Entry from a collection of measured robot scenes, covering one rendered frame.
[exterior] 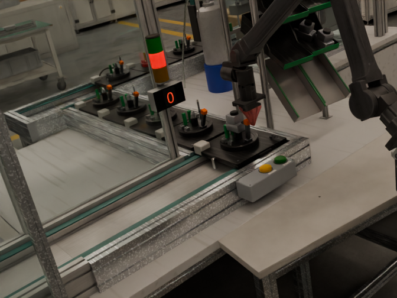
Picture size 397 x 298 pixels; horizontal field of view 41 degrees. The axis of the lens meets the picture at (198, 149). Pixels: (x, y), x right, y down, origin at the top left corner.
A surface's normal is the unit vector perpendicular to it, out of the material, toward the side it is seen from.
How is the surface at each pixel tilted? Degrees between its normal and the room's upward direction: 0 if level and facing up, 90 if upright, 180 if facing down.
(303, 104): 45
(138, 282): 0
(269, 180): 90
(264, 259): 0
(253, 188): 90
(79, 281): 90
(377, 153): 0
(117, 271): 90
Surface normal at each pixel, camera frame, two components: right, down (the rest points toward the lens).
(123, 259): 0.62, 0.22
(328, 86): 0.21, -0.44
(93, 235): -0.18, -0.90
